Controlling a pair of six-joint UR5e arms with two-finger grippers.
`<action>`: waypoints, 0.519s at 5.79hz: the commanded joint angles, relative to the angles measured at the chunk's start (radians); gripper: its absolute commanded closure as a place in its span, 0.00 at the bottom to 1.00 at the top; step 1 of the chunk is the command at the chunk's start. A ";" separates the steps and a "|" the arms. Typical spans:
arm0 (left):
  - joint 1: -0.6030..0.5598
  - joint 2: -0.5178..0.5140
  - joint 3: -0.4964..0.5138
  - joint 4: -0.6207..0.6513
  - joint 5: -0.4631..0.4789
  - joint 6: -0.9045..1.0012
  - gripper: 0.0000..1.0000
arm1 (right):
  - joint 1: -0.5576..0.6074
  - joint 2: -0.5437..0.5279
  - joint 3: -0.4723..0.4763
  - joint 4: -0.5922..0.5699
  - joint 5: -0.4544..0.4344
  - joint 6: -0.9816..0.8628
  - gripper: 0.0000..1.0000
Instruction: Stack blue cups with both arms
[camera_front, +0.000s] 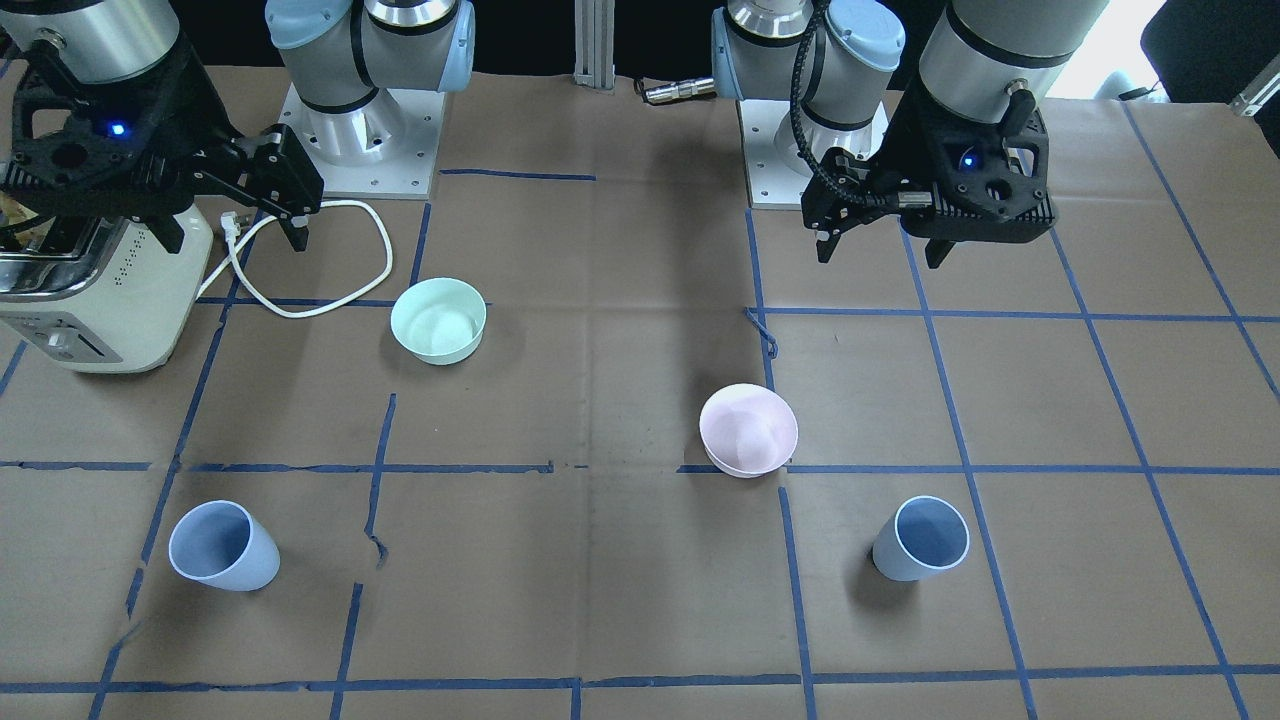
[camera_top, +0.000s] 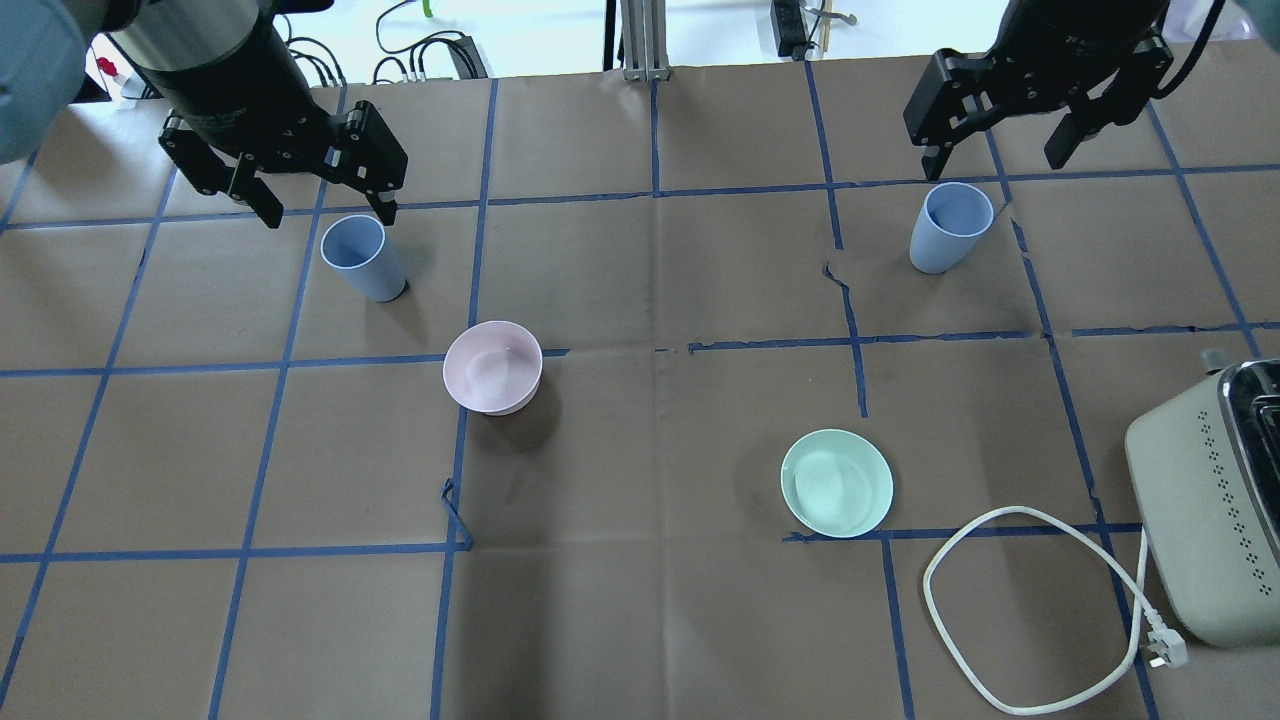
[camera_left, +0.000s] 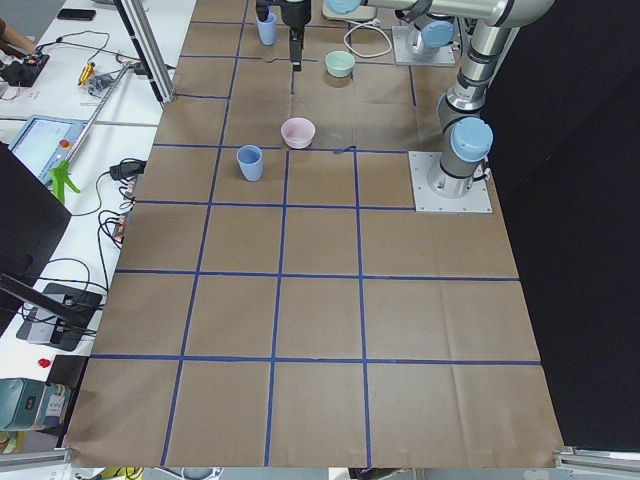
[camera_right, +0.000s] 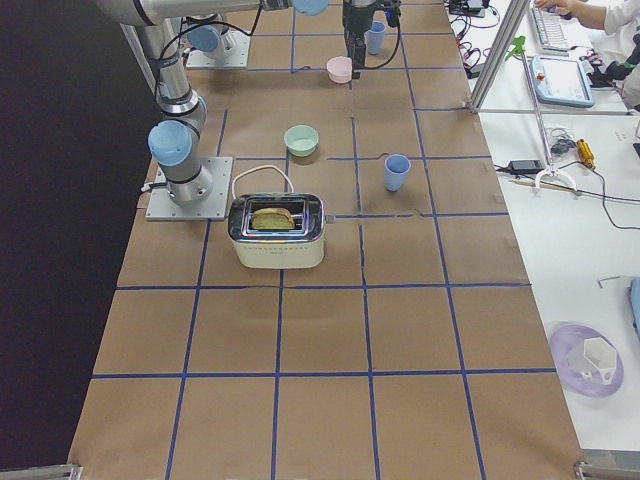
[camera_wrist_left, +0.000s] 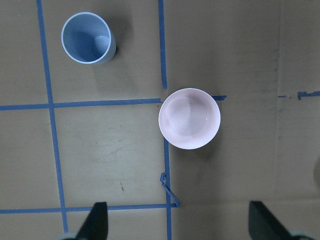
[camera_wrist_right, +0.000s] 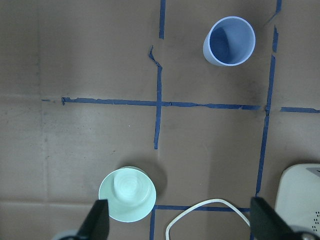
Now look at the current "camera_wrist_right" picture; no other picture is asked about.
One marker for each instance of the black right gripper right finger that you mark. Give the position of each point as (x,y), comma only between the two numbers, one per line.
(266,224)

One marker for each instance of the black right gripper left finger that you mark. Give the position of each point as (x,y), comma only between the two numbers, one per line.
(96,225)

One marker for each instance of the cream toaster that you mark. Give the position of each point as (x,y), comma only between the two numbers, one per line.
(298,197)

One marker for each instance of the white bowl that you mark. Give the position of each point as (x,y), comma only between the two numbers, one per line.
(130,192)

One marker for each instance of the blue plastic cup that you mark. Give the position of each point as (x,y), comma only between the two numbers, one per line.
(230,42)

